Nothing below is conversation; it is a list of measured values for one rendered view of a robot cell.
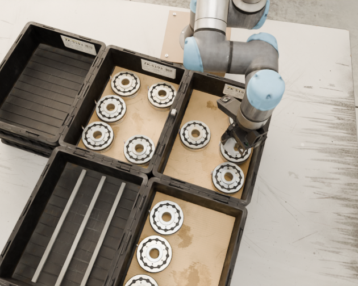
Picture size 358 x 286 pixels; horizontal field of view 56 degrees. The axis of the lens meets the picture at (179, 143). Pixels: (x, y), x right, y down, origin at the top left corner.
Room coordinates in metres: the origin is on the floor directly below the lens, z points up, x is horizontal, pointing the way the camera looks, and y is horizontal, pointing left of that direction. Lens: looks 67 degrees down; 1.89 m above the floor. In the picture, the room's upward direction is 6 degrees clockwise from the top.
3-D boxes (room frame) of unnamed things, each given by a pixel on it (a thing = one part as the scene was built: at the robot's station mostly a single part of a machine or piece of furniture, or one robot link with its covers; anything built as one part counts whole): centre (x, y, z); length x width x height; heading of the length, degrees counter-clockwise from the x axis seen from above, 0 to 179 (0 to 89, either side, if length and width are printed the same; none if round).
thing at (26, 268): (0.13, 0.26, 0.87); 0.40 x 0.30 x 0.11; 167
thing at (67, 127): (0.52, 0.18, 0.92); 0.40 x 0.30 x 0.02; 167
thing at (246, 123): (0.40, -0.18, 1.16); 0.08 x 0.08 x 0.05
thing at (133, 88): (0.64, 0.21, 0.86); 0.10 x 0.10 x 0.01
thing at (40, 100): (0.59, 0.47, 0.87); 0.40 x 0.30 x 0.11; 167
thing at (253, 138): (0.40, -0.18, 1.08); 0.09 x 0.08 x 0.12; 35
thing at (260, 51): (0.50, -0.16, 1.24); 0.11 x 0.11 x 0.08; 0
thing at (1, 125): (0.59, 0.47, 0.92); 0.40 x 0.30 x 0.02; 167
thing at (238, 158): (0.44, -0.19, 0.86); 0.10 x 0.10 x 0.01
